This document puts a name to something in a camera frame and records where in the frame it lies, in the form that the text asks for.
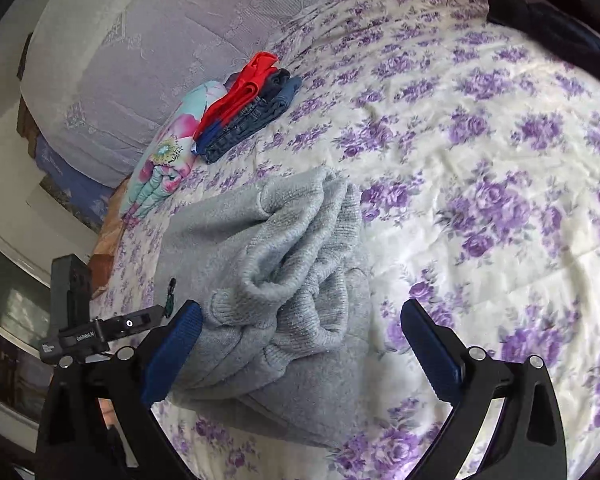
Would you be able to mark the folded blue jeans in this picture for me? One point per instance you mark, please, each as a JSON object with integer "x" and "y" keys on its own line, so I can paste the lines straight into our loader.
{"x": 260, "y": 115}

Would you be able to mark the folded red blue garment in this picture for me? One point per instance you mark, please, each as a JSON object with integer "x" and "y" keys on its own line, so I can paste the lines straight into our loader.
{"x": 235, "y": 95}

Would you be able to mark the white window frame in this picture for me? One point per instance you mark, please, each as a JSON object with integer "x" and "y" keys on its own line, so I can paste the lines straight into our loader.
{"x": 15, "y": 260}

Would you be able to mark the grey fleece sweatshirt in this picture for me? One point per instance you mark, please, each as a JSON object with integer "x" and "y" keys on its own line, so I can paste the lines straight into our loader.
{"x": 280, "y": 280}

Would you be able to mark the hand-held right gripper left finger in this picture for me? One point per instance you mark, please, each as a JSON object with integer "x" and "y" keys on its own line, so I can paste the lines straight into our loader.
{"x": 172, "y": 355}

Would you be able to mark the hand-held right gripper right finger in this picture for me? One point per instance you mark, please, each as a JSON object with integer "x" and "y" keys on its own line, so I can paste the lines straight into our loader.
{"x": 430, "y": 355}

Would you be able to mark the orange brown pillow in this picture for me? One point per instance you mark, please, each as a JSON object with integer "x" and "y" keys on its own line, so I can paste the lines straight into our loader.
{"x": 107, "y": 240}

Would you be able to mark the dark cloth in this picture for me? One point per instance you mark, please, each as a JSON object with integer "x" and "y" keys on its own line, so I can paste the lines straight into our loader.
{"x": 555, "y": 30}

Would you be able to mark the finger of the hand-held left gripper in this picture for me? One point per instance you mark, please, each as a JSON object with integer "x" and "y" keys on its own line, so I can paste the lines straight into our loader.
{"x": 130, "y": 322}

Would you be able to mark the blue patterned pillow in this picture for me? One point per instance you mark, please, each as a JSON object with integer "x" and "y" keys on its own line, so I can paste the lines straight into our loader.
{"x": 65, "y": 180}

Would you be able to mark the folded floral quilt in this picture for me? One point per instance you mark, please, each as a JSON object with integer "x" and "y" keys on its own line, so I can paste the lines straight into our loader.
{"x": 165, "y": 155}

